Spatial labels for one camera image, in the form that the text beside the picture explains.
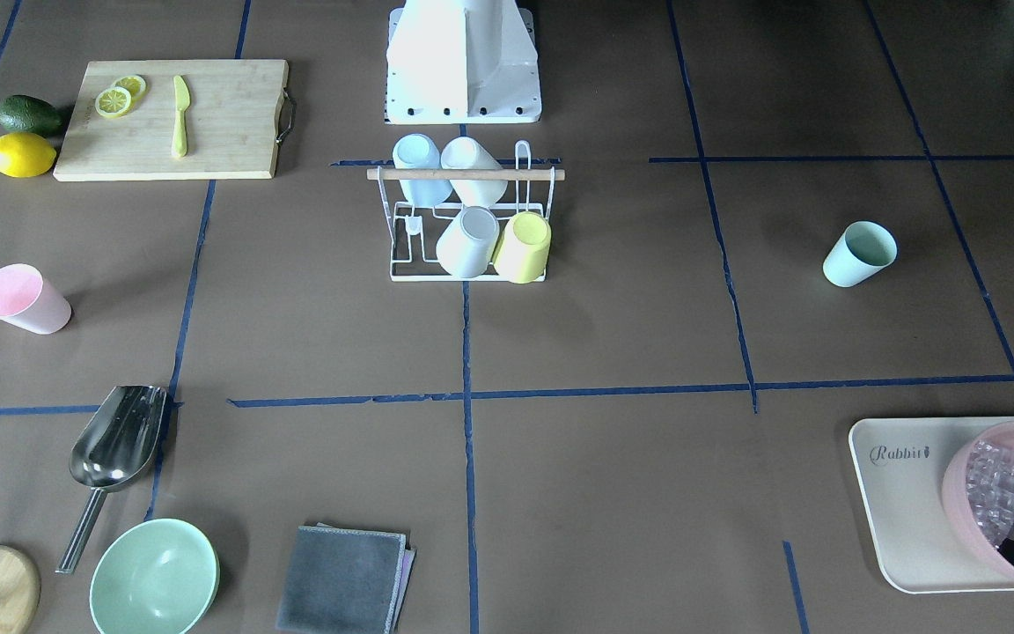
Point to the mint green cup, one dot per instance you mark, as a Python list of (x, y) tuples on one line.
[(863, 249)]

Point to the pink cup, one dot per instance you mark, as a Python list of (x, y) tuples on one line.
[(30, 302)]

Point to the yellow cup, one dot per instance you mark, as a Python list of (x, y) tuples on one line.
[(522, 252)]

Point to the grey cup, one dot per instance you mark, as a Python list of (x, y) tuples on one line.
[(465, 248)]

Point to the white cup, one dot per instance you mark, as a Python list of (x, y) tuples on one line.
[(464, 153)]

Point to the light blue cup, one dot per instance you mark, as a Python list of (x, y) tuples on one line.
[(417, 151)]

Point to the grey folded cloth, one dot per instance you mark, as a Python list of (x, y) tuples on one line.
[(343, 580)]

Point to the wooden cutting board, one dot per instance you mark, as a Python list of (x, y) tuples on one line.
[(232, 124)]

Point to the yellow plastic knife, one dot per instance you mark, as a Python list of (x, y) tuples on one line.
[(182, 102)]

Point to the metal scoop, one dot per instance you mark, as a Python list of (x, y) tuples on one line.
[(116, 445)]

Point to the cream Rabbit tray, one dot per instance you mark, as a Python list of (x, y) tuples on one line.
[(901, 466)]

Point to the green bowl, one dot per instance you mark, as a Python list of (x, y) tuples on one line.
[(158, 577)]

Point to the rear lemon slice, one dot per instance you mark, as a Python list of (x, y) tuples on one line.
[(135, 85)]

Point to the pink bowl with ice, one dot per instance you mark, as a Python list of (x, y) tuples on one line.
[(978, 495)]

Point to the yellow lemon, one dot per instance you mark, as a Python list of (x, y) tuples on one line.
[(25, 155)]

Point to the dark green avocado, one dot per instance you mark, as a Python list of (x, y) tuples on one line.
[(23, 113)]

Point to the white wire cup rack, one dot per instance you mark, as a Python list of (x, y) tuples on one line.
[(414, 231)]

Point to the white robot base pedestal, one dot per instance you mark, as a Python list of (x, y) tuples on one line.
[(462, 62)]

